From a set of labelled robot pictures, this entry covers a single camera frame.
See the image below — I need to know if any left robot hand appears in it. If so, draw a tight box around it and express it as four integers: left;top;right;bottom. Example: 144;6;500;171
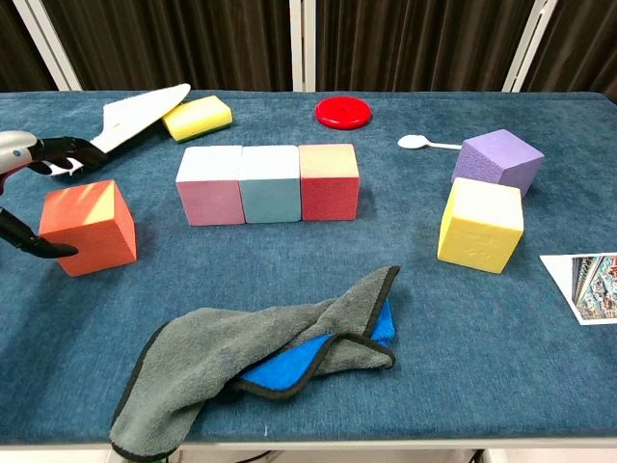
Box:
0;130;108;259

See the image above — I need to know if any orange foam cube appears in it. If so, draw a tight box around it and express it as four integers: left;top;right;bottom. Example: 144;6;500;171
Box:
38;178;138;279

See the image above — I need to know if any yellow foam cube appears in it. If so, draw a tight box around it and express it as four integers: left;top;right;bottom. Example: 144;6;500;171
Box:
437;177;525;275

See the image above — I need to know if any purple foam cube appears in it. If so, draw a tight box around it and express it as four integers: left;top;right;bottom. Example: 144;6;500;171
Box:
450;128;547;198

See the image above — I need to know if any white plastic knife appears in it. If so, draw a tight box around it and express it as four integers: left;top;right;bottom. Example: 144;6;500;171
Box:
50;83;193;177

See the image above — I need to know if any black curtain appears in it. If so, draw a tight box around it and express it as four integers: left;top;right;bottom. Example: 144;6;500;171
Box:
42;0;294;92
315;0;536;93
0;0;59;93
523;0;617;105

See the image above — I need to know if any yellow sponge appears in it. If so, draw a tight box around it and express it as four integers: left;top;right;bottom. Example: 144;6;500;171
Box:
161;95;234;145

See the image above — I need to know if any pink foam cube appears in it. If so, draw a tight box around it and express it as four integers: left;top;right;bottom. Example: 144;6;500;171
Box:
174;144;246;227

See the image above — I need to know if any light blue foam cube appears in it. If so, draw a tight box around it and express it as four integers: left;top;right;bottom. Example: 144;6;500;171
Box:
238;144;303;225

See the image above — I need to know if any grey and blue cloth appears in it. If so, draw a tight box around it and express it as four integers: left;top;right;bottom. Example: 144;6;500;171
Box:
109;264;402;462

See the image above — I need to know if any red foam cube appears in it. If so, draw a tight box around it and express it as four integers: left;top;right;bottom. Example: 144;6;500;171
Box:
298;143;362;223

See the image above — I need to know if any red round disc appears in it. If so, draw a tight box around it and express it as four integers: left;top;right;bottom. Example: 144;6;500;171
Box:
314;95;374;130

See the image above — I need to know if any white plastic spoon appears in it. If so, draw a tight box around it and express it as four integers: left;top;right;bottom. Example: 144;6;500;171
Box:
396;134;464;151

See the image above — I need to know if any blue felt table cover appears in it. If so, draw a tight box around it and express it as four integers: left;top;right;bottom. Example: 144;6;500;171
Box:
0;90;617;445

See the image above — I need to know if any printed photo card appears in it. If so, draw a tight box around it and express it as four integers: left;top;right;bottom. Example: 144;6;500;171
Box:
539;252;617;327

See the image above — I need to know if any white frame post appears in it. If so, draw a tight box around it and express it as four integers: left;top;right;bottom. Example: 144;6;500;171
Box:
288;0;318;93
500;0;558;93
12;0;83;92

